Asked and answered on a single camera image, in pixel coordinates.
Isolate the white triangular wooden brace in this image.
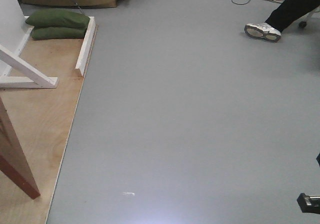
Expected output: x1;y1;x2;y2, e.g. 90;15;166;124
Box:
0;45;59;89

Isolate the white wooden side rail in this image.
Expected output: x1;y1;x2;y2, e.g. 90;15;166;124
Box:
75;17;97;77

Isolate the brown wooden door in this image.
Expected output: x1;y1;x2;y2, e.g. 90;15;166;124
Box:
0;102;41;199

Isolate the black robot part lower right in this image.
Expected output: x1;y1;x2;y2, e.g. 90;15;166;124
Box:
297;193;320;214

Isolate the white door frame panel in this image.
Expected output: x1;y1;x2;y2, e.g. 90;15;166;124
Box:
0;0;35;77

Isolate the green sandbag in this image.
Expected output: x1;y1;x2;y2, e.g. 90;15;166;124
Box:
31;27;87;40
25;9;90;29

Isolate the lower green sandbag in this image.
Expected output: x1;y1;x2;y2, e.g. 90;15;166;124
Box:
31;27;87;40

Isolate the plywood door base board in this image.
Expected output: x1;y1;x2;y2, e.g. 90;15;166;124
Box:
0;37;84;223

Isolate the black trouser leg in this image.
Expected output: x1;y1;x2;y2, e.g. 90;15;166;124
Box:
265;0;320;32

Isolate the black robot part right edge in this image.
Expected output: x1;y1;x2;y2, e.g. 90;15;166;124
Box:
316;153;320;165

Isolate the white grey sneaker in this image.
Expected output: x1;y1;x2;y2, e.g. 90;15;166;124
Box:
244;23;281;42

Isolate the office chair caster wheel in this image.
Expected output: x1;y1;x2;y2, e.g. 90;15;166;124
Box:
298;21;307;29

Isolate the upper green sandbag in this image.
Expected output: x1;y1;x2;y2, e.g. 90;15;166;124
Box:
25;9;90;29

